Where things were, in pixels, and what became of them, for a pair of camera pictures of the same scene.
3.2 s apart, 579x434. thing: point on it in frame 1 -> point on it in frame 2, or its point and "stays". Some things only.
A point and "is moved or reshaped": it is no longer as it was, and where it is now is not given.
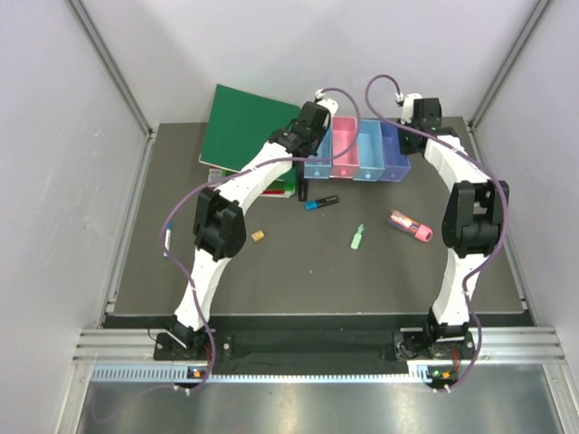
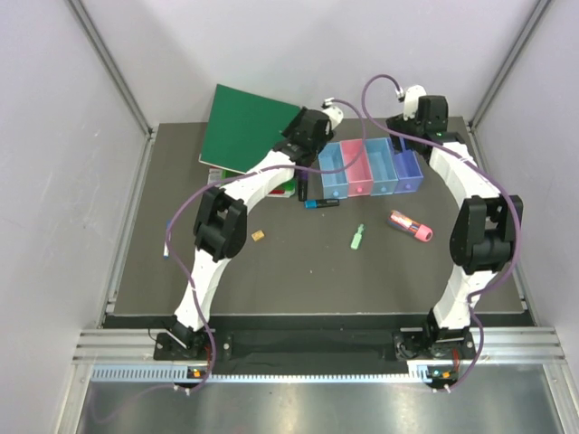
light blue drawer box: (370, 151) is moved or reshaped
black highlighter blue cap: (317, 203) stays
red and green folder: (283, 186) stays
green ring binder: (239, 125) stays
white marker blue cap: (167, 239) stays
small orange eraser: (258, 235) stays
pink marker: (407, 226) stays
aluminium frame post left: (111, 63) stays
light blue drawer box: (320, 169) is moved or reshaped
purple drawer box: (396, 165) -> (409, 172)
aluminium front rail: (501, 345) stays
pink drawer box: (344, 138) is moved or reshaped
